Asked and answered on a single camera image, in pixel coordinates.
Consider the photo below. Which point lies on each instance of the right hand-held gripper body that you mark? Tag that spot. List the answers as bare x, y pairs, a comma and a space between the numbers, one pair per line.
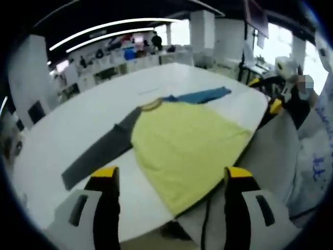
286, 67

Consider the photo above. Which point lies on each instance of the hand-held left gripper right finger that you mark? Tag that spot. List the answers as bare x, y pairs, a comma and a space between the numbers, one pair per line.
236, 213

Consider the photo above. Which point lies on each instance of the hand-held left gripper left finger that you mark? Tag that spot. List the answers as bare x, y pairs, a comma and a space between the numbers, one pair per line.
106, 213

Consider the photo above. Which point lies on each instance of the yellow blue grey garment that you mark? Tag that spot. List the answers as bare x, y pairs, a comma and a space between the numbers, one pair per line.
182, 145

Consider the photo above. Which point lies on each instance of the black monitor stand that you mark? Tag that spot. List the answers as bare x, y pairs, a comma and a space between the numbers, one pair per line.
242, 75

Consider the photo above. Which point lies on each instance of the grey mesh chair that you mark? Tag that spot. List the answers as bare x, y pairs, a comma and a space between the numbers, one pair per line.
273, 145

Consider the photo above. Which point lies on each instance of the white chest-worn device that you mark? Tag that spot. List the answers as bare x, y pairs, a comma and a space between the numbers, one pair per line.
323, 52

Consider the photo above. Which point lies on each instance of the person's white printed shirt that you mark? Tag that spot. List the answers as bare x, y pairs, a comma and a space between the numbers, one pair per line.
317, 145

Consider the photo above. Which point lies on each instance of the black cabinet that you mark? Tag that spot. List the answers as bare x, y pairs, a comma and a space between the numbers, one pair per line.
36, 112

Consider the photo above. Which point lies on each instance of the long white workbench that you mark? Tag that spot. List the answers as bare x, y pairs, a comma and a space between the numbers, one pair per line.
140, 63

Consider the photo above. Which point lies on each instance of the blue bin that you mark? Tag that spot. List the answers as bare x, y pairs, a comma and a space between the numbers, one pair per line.
129, 54

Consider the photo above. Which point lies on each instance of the white cabinet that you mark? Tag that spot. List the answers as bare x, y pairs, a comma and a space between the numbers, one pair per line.
71, 74

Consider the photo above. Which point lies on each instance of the linear ceiling light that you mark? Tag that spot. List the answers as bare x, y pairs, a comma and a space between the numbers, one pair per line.
130, 22
117, 33

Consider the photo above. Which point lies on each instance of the pink lit screen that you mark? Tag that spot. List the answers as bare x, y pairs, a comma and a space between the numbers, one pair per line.
62, 67

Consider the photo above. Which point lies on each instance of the dark wall monitor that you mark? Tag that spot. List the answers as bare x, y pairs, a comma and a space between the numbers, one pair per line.
256, 15

